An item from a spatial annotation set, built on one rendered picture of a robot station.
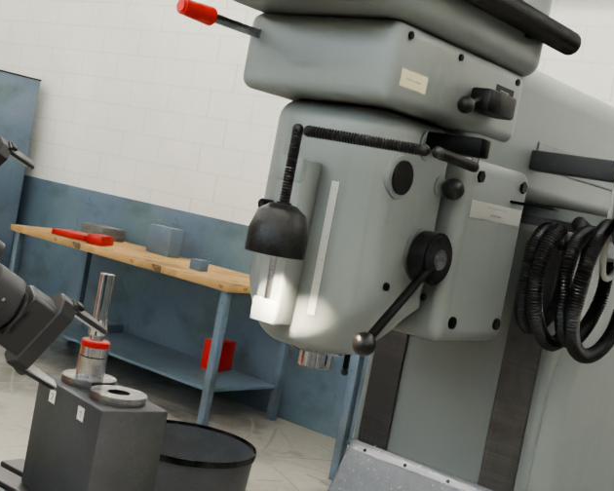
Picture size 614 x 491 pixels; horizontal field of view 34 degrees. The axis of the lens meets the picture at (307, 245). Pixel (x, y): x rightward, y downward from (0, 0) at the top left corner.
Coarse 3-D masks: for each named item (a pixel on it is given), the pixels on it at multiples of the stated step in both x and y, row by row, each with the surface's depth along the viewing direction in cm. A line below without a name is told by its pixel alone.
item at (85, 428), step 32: (64, 384) 165; (96, 384) 165; (64, 416) 161; (96, 416) 154; (128, 416) 156; (160, 416) 160; (32, 448) 168; (64, 448) 160; (96, 448) 153; (128, 448) 157; (160, 448) 161; (32, 480) 167; (64, 480) 159; (96, 480) 154; (128, 480) 158
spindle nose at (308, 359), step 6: (300, 354) 137; (306, 354) 136; (312, 354) 136; (318, 354) 135; (300, 360) 137; (306, 360) 136; (312, 360) 136; (318, 360) 136; (324, 360) 136; (330, 360) 137; (306, 366) 136; (312, 366) 136; (318, 366) 136; (324, 366) 136; (330, 366) 137
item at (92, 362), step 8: (80, 352) 167; (88, 352) 166; (96, 352) 166; (104, 352) 167; (80, 360) 167; (88, 360) 166; (96, 360) 167; (104, 360) 168; (80, 368) 167; (88, 368) 166; (96, 368) 167; (104, 368) 168; (80, 376) 167; (88, 376) 166; (96, 376) 167
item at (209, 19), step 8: (184, 0) 121; (192, 0) 122; (176, 8) 121; (184, 8) 121; (192, 8) 121; (200, 8) 122; (208, 8) 123; (192, 16) 122; (200, 16) 123; (208, 16) 123; (216, 16) 124; (208, 24) 125; (224, 24) 127; (232, 24) 128; (240, 24) 129; (248, 32) 130; (256, 32) 131
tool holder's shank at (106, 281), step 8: (104, 280) 167; (112, 280) 167; (104, 288) 167; (112, 288) 168; (96, 296) 167; (104, 296) 167; (96, 304) 167; (104, 304) 167; (96, 312) 167; (104, 312) 167; (96, 320) 167; (104, 320) 167; (96, 336) 167
